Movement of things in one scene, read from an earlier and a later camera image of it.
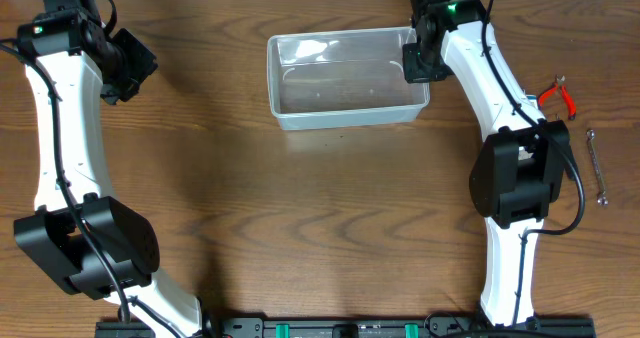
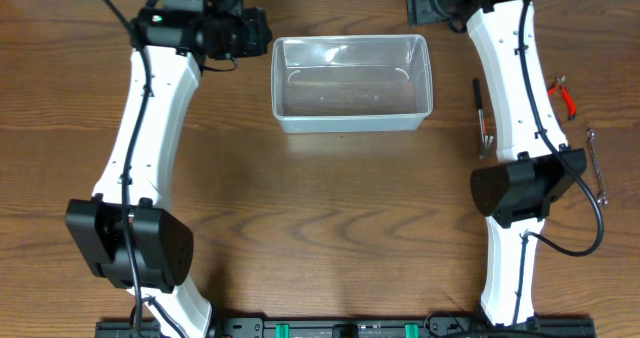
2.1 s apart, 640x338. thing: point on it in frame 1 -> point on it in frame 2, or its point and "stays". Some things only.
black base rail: [358, 327] stays
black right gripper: [412, 71] -> [420, 3]
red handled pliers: [558, 83] stays
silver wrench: [602, 199] stays
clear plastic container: [345, 79] stays
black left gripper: [140, 61] -> [250, 39]
